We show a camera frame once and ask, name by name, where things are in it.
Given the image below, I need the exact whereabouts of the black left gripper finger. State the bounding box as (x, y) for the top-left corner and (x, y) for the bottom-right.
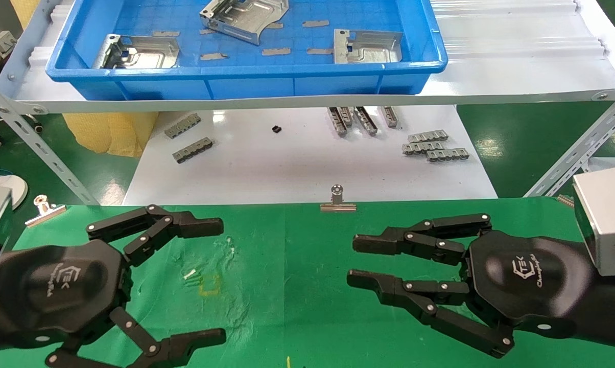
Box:
(86, 204), (224, 267)

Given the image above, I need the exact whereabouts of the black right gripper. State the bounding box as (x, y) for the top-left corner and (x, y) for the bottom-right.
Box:
(347, 213), (594, 358)

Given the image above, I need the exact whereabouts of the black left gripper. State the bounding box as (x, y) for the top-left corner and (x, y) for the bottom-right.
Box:
(0, 239), (227, 368)

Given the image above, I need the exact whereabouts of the stamped sheet metal part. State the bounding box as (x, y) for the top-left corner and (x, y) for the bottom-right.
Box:
(200, 0), (290, 45)
(92, 34), (180, 70)
(334, 29), (404, 64)

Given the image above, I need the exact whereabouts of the silver binder clip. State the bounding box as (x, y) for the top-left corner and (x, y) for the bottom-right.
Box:
(25, 195), (67, 227)
(320, 185), (358, 212)

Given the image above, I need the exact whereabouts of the green table cloth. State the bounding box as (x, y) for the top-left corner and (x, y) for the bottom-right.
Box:
(0, 197), (615, 368)

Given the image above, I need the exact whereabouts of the white sheet under shelf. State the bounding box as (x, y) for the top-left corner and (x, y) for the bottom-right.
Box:
(123, 105), (499, 206)

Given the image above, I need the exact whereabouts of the yellow woven sack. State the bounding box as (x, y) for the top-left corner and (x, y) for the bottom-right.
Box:
(62, 111), (160, 158)
(10, 0), (42, 29)

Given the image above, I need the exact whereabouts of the blue plastic tray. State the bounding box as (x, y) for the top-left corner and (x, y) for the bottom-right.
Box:
(45, 0), (448, 101)

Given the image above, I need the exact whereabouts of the grey perforated angle strut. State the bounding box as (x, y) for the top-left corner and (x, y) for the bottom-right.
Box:
(0, 77), (100, 206)
(525, 84), (615, 198)

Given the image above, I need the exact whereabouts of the white round base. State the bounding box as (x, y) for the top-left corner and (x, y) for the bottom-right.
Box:
(0, 174), (29, 210)

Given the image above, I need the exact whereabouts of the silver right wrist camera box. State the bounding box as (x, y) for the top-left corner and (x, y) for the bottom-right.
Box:
(573, 166), (615, 277)

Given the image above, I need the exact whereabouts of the grey shelf side rail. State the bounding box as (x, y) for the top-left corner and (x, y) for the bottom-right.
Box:
(0, 0), (65, 116)
(576, 0), (615, 101)

